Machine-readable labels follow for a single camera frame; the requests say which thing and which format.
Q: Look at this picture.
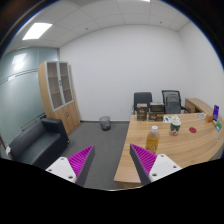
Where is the wooden side desk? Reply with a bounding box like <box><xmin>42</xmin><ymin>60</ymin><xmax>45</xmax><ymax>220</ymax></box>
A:
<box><xmin>184</xmin><ymin>97</ymin><xmax>214</xmax><ymax>116</ymax></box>

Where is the green flat pack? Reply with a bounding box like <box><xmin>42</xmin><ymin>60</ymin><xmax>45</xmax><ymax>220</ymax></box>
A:
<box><xmin>214</xmin><ymin>120</ymin><xmax>224</xmax><ymax>131</ymax></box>

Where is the dark mesh waste bin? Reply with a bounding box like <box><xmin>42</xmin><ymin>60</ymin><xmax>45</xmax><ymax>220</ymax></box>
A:
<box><xmin>99</xmin><ymin>115</ymin><xmax>112</xmax><ymax>132</ymax></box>

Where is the black leather sofa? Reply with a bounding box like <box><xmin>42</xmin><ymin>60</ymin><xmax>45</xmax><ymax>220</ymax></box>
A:
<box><xmin>8</xmin><ymin>117</ymin><xmax>70</xmax><ymax>170</ymax></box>

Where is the green white-lined mug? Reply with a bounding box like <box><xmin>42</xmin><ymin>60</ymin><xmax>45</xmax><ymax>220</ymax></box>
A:
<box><xmin>169</xmin><ymin>119</ymin><xmax>182</xmax><ymax>136</ymax></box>

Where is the tall dark brown box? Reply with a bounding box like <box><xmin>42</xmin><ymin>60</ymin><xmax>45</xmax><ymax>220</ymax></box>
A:
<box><xmin>136</xmin><ymin>103</ymin><xmax>148</xmax><ymax>121</ymax></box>

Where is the grey mesh-back office chair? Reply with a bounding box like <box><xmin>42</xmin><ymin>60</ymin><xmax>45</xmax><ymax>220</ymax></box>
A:
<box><xmin>161</xmin><ymin>89</ymin><xmax>191</xmax><ymax>115</ymax></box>

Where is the wooden glass-door shelf cabinet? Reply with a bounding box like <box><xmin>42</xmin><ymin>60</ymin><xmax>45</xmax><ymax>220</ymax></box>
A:
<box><xmin>37</xmin><ymin>60</ymin><xmax>81</xmax><ymax>136</ymax></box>

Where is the yellow tea drink bottle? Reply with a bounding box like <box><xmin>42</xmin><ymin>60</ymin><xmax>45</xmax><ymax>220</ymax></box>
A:
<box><xmin>145</xmin><ymin>125</ymin><xmax>161</xmax><ymax>155</ymax></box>

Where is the black solid-back office chair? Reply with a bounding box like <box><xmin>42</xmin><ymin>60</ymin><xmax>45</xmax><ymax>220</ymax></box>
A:
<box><xmin>133</xmin><ymin>91</ymin><xmax>153</xmax><ymax>116</ymax></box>

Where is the purple upright box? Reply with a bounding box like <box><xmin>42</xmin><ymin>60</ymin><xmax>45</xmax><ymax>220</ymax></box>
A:
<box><xmin>212</xmin><ymin>104</ymin><xmax>220</xmax><ymax>122</ymax></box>

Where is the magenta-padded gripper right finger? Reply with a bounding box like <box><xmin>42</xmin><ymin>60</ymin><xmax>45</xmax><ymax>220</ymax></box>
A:
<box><xmin>129</xmin><ymin>143</ymin><xmax>183</xmax><ymax>186</ymax></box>

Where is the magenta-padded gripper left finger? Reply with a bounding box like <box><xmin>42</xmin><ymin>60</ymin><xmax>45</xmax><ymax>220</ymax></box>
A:
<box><xmin>45</xmin><ymin>144</ymin><xmax>96</xmax><ymax>188</ymax></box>

